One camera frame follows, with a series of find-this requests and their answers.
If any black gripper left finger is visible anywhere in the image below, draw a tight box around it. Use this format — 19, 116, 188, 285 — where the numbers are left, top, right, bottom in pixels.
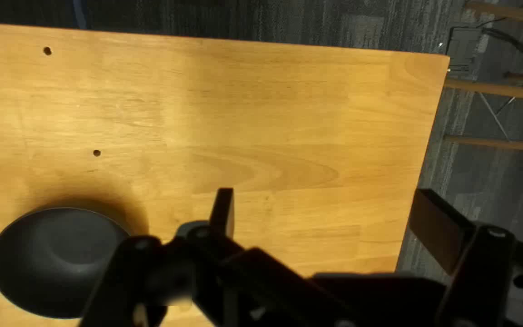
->
77, 187, 350, 327

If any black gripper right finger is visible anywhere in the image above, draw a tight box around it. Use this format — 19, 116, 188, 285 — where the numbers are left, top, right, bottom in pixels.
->
408, 187, 523, 327

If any black bowl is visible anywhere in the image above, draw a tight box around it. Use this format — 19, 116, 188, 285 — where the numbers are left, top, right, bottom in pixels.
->
0, 205, 134, 320

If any black cable on floor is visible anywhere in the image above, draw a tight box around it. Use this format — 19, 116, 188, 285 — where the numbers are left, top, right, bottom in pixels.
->
446, 20, 523, 69

